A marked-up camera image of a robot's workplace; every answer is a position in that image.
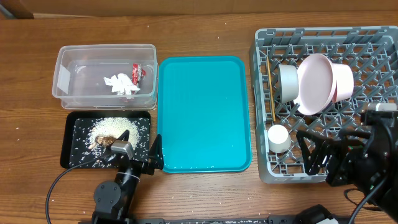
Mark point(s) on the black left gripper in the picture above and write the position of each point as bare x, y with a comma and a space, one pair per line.
155, 160

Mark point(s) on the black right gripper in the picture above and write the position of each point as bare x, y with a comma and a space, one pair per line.
329, 156

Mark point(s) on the white cup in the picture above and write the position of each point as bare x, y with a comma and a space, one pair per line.
278, 138

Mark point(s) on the white napkin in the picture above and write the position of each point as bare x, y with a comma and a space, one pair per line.
121, 84

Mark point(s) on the red snack wrapper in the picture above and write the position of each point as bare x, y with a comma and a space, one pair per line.
138, 73

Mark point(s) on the pink plate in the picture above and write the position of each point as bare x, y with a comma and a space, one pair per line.
316, 84

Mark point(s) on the grey bowl with food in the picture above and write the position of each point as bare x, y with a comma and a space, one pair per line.
288, 83

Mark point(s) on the wooden chopstick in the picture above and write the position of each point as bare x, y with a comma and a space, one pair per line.
270, 88

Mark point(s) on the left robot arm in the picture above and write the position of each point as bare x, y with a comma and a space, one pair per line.
113, 198

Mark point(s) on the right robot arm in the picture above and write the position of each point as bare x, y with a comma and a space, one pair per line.
367, 160

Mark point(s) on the grey dishwasher rack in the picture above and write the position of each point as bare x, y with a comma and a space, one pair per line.
370, 52

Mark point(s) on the spilled rice pile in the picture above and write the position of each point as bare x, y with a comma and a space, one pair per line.
115, 127

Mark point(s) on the brown food piece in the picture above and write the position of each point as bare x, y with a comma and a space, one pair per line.
102, 141

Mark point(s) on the black tray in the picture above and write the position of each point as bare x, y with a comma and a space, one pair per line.
78, 125

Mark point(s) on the teal plastic tray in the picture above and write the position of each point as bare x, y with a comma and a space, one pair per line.
203, 115

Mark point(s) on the clear plastic bin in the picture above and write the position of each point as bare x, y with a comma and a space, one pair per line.
80, 69

